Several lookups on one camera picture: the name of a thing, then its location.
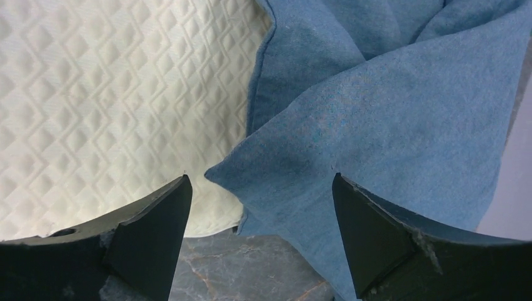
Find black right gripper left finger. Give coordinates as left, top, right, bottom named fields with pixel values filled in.
left=1, top=175, right=193, bottom=300

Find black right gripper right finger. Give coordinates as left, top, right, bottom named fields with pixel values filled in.
left=332, top=174, right=531, bottom=300

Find white pillow with yellow side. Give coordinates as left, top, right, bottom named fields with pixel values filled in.
left=1, top=0, right=269, bottom=240

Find blue fabric pillowcase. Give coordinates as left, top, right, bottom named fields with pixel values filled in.
left=205, top=1, right=531, bottom=300

